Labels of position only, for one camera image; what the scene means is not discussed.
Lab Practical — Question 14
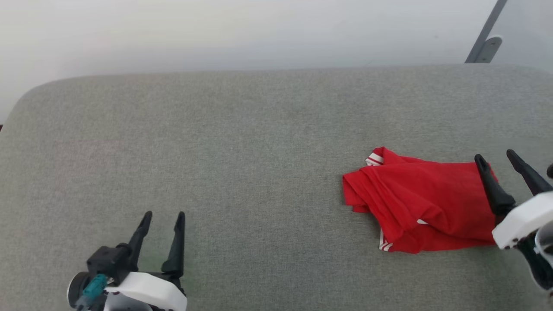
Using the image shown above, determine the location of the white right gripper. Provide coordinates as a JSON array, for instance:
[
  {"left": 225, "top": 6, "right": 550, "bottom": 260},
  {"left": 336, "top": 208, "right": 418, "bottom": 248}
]
[{"left": 474, "top": 149, "right": 553, "bottom": 250}]

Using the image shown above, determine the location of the teal cable connector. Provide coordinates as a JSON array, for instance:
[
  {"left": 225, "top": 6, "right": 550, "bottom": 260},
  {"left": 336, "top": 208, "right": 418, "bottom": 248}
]
[{"left": 77, "top": 273, "right": 108, "bottom": 309}]

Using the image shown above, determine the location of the grey metal foot bracket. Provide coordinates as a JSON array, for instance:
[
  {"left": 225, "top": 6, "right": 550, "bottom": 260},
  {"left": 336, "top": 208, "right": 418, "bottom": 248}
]
[{"left": 477, "top": 36, "right": 503, "bottom": 63}]

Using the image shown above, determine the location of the grey fabric sofa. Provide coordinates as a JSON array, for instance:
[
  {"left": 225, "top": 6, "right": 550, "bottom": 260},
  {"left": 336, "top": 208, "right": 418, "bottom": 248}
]
[{"left": 0, "top": 64, "right": 553, "bottom": 311}]

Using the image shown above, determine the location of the red white-trimmed shirt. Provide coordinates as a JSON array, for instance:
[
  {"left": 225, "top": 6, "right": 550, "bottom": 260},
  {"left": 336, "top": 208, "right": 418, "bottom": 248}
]
[{"left": 343, "top": 147, "right": 504, "bottom": 254}]

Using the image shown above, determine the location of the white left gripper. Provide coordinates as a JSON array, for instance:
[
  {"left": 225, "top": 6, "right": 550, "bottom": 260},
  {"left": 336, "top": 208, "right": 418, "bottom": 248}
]
[{"left": 106, "top": 211, "right": 187, "bottom": 311}]

